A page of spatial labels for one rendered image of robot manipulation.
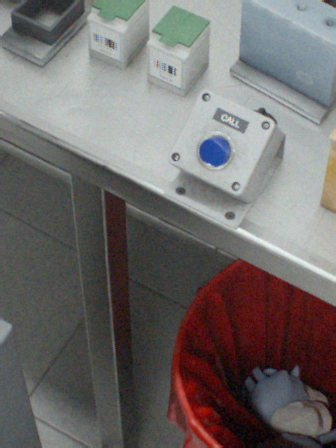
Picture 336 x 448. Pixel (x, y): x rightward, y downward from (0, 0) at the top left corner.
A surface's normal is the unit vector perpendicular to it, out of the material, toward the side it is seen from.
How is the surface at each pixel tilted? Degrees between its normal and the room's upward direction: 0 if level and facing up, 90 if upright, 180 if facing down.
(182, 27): 0
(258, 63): 90
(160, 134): 0
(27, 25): 90
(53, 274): 0
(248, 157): 30
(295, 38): 90
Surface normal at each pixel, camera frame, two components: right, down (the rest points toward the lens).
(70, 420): 0.00, -0.55
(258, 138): -0.25, -0.11
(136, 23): 0.86, 0.44
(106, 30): -0.51, 0.72
